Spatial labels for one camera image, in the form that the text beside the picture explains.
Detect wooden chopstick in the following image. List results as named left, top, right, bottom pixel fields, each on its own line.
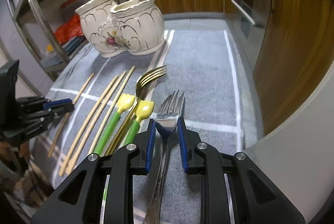
left=48, top=73, right=95, bottom=158
left=58, top=76, right=118, bottom=176
left=88, top=66, right=135, bottom=154
left=65, top=71, right=126, bottom=173

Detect green yellow tulip utensil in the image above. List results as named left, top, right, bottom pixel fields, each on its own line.
left=93, top=93, right=136, bottom=156
left=124, top=100, right=154, bottom=145

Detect silver fork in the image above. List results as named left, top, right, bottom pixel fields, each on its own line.
left=143, top=90, right=185, bottom=223

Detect gold fork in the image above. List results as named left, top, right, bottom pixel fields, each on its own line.
left=104, top=65, right=166, bottom=156

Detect wooden kitchen cabinets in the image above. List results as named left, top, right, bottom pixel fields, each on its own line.
left=119, top=0, right=332, bottom=136

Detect red plastic bag lower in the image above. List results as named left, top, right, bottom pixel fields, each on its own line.
left=54, top=13, right=84, bottom=45

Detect grey striped table cloth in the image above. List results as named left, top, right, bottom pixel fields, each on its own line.
left=29, top=28, right=258, bottom=224

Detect white ceramic double utensil holder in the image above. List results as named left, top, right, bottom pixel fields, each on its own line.
left=75, top=0, right=165, bottom=58

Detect metal storage shelf rack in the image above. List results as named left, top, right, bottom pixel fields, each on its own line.
left=4, top=0, right=126, bottom=81

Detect stainless built-in oven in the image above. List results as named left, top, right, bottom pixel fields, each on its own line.
left=230, top=0, right=271, bottom=70

